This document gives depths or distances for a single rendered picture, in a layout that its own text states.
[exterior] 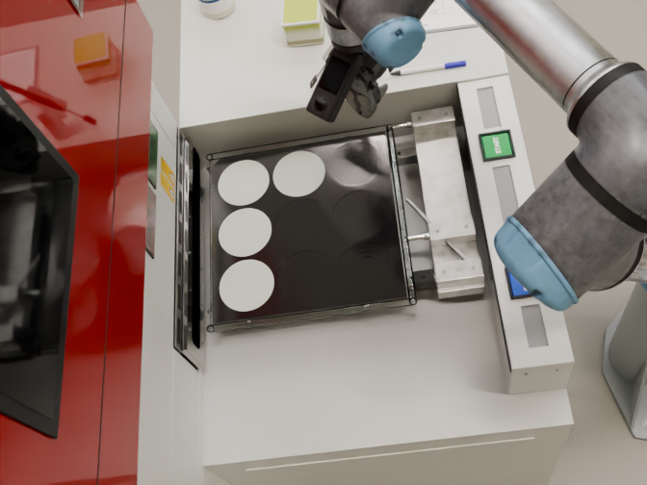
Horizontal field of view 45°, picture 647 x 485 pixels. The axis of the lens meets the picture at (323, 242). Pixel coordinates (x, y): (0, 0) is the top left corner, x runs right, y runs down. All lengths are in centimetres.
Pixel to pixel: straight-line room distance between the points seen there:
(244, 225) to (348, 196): 20
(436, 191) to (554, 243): 65
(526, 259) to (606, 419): 141
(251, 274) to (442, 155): 42
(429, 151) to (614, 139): 72
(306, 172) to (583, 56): 74
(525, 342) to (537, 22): 53
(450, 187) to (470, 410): 40
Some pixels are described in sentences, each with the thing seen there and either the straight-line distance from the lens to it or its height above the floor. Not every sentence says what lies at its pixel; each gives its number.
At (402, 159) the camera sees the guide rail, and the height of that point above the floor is 84.
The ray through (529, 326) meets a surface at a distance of 128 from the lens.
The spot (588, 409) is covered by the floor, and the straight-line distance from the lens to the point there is 224.
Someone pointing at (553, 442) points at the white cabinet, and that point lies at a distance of 149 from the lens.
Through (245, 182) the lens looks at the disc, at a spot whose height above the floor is 90.
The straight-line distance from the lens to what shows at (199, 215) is 155.
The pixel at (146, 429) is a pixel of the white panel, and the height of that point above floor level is 108.
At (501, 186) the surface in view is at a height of 96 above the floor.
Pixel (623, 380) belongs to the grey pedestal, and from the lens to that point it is 226.
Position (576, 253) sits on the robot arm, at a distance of 85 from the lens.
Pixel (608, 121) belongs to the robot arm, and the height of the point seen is 146.
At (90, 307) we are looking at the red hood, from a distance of 93.
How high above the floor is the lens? 215
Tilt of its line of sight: 61 degrees down
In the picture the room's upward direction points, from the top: 21 degrees counter-clockwise
